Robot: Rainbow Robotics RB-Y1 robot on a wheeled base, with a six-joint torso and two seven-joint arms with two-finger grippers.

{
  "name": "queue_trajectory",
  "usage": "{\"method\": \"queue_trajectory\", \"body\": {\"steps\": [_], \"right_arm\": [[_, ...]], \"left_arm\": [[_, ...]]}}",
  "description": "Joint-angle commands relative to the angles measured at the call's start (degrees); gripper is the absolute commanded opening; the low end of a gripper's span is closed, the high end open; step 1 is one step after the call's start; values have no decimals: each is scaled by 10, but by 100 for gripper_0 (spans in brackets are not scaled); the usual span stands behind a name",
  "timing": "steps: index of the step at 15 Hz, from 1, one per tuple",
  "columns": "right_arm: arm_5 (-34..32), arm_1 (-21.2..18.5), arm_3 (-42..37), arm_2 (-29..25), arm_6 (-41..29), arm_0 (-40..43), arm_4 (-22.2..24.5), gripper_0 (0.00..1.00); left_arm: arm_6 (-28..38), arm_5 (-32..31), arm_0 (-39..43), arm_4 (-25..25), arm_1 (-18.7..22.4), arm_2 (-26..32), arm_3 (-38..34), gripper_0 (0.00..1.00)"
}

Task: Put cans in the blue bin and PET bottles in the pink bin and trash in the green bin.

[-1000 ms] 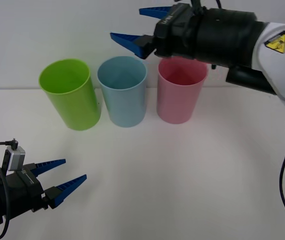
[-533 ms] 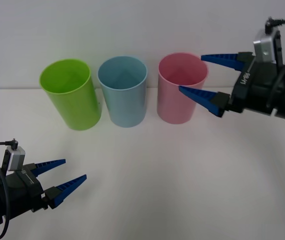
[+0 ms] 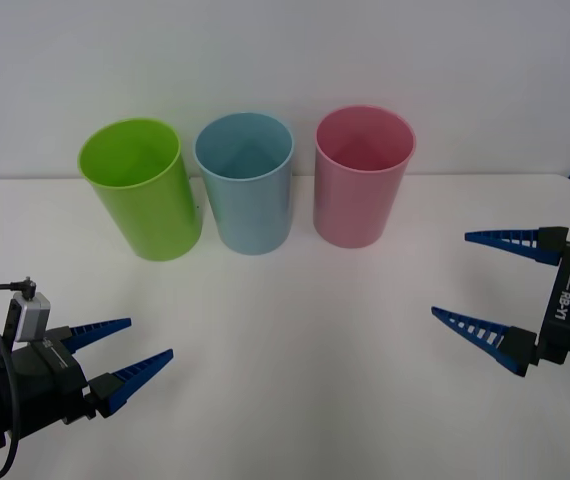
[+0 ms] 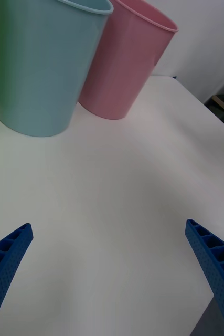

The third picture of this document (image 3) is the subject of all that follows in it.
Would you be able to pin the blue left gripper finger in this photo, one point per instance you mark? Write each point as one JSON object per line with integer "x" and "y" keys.
{"x": 90, "y": 332}
{"x": 125, "y": 382}

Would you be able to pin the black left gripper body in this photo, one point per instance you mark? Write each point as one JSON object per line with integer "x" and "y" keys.
{"x": 67, "y": 380}

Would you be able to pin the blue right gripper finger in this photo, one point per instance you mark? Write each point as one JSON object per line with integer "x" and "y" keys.
{"x": 512, "y": 347}
{"x": 550, "y": 242}

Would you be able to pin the yellow-green plastic bin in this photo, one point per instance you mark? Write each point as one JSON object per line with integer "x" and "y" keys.
{"x": 155, "y": 220}

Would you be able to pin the pink plastic bin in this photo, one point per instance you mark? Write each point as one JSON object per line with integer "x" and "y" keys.
{"x": 355, "y": 210}

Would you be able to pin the pale blue plastic bin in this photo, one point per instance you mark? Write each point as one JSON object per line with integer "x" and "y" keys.
{"x": 250, "y": 215}

